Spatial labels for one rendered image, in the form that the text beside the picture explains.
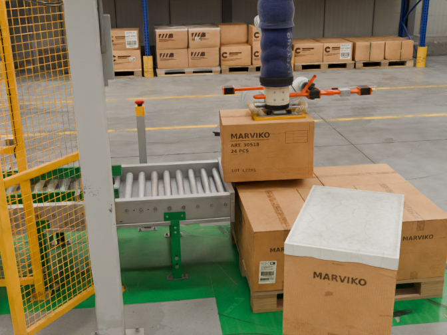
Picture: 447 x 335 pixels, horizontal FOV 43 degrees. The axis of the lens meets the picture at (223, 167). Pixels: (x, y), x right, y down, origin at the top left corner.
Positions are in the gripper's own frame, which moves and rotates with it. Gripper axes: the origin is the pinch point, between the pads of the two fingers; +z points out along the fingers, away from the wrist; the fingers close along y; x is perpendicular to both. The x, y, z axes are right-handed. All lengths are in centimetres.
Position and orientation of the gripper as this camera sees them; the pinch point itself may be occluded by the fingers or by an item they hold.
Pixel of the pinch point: (314, 93)
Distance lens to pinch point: 391.2
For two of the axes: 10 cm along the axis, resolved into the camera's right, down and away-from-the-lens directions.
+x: -9.9, 0.6, -1.1
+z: 1.2, 3.2, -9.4
